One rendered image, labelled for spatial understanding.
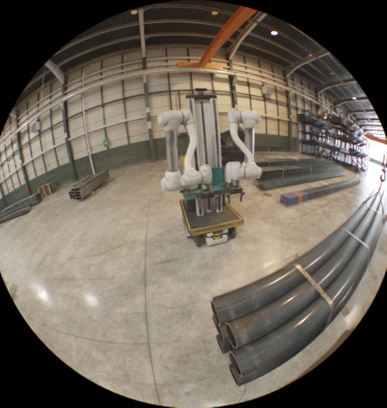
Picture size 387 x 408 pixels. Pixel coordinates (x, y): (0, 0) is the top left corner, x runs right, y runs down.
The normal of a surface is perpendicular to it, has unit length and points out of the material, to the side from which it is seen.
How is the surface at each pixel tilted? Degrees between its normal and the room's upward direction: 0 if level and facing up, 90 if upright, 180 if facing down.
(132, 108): 90
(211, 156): 90
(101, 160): 90
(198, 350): 0
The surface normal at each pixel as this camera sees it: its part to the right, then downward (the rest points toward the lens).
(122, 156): 0.23, 0.42
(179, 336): -0.09, -0.89
